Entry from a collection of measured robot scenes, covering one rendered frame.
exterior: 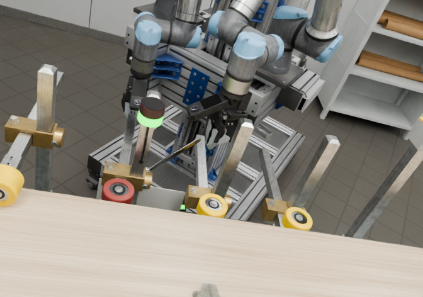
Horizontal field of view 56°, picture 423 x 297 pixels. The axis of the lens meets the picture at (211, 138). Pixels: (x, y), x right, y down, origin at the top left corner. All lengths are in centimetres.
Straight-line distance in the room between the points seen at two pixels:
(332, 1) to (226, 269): 85
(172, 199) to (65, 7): 283
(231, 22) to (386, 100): 336
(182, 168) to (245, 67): 125
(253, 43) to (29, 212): 65
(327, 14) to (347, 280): 80
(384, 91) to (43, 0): 330
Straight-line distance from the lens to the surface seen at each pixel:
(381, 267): 119
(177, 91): 177
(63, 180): 233
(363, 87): 420
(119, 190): 103
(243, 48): 99
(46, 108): 104
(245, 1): 116
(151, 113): 92
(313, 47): 145
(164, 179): 212
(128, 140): 126
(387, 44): 406
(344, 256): 114
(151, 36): 122
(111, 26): 378
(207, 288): 90
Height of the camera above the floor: 164
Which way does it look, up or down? 35 degrees down
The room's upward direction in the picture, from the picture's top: 19 degrees clockwise
